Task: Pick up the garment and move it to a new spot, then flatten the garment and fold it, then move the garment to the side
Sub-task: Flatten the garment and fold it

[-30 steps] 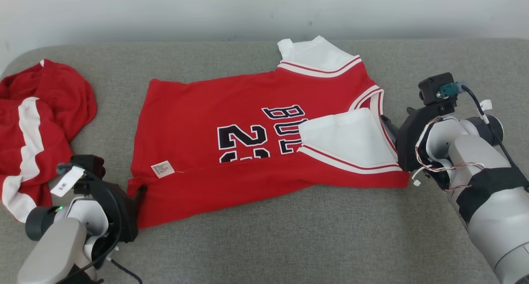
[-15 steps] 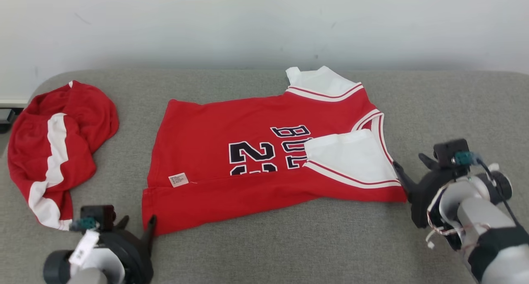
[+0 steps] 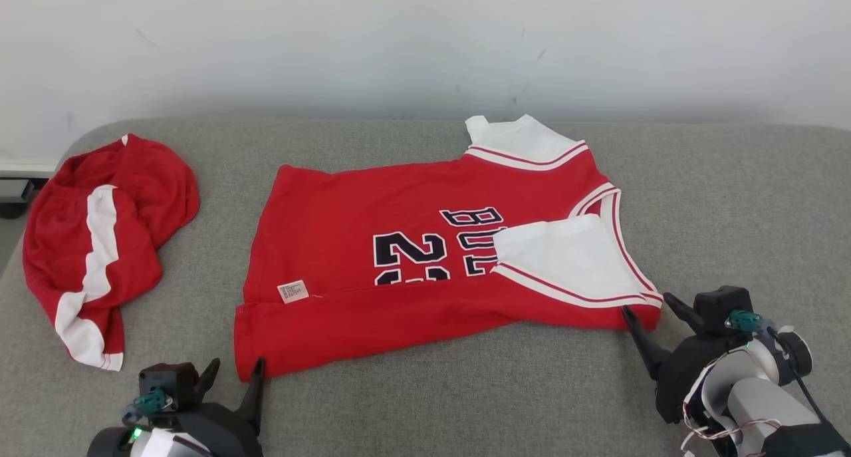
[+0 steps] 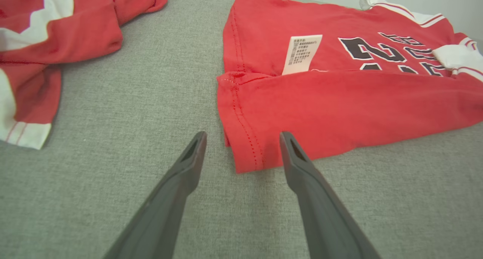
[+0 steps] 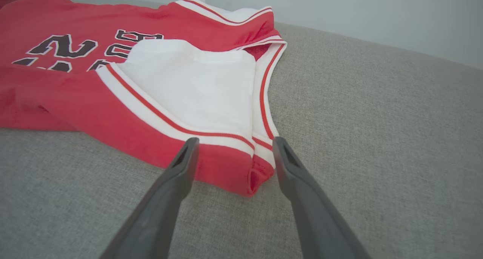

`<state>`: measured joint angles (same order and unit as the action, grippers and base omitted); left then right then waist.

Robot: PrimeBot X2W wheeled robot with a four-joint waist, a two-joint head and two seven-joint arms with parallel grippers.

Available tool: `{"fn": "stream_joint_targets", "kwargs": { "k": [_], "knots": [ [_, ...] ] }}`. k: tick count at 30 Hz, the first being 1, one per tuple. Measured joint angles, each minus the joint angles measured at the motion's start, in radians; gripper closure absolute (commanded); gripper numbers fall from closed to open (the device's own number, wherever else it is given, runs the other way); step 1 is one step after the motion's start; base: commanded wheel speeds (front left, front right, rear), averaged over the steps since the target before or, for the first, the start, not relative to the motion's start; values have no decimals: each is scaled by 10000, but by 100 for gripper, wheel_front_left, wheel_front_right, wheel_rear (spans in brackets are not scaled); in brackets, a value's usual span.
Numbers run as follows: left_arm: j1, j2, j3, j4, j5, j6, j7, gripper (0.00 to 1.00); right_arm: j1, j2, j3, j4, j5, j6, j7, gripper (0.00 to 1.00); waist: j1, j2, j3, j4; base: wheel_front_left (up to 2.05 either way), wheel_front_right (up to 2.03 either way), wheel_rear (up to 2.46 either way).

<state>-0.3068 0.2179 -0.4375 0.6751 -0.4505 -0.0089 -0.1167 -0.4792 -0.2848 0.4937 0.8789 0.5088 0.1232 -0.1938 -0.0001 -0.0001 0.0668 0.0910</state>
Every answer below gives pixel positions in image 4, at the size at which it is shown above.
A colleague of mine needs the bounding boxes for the red Bulls 23 jersey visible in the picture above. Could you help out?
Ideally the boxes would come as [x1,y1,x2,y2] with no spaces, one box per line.
[217,0,483,174]

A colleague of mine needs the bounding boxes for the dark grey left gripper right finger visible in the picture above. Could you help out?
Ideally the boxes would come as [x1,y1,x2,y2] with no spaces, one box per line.
[279,131,381,259]

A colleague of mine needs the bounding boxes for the red shorts with white stripe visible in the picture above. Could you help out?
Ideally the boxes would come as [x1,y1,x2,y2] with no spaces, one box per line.
[0,0,168,150]

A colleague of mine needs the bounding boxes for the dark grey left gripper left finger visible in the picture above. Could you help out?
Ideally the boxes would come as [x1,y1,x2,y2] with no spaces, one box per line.
[104,131,208,259]

